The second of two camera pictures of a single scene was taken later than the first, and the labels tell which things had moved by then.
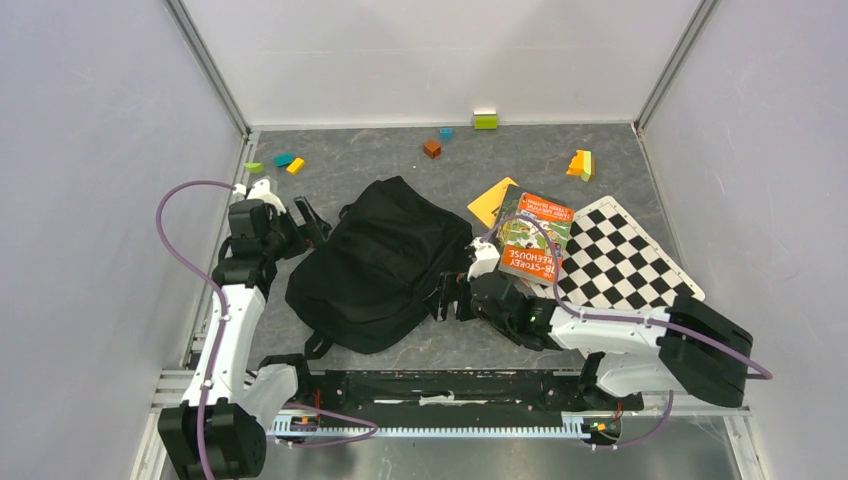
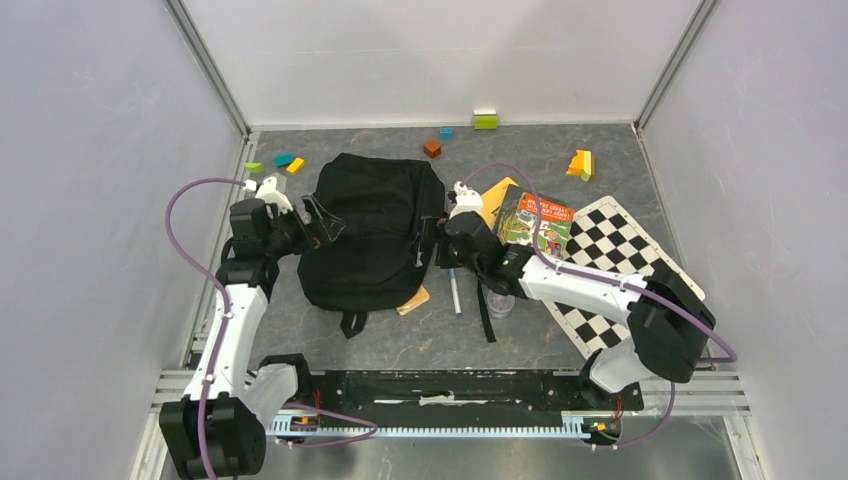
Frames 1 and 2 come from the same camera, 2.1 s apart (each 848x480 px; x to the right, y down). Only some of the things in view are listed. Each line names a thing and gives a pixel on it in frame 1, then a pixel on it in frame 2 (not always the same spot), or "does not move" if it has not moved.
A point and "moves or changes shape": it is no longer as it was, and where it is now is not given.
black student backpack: x=376 y=271 moves or changes shape
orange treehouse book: x=537 y=239 does not move
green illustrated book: x=508 y=208 does not move
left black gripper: x=313 y=232 does not move
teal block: x=283 y=158 does not move
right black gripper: x=450 y=285 → x=433 y=233
